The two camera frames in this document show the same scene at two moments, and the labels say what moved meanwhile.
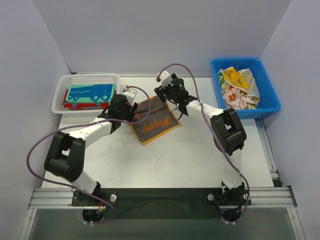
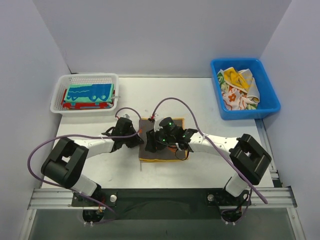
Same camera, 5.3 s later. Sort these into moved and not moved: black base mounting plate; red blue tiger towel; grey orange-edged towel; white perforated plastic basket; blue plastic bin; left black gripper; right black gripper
Moved: grey orange-edged towel; right black gripper; left black gripper
Not moved: red blue tiger towel; blue plastic bin; white perforated plastic basket; black base mounting plate
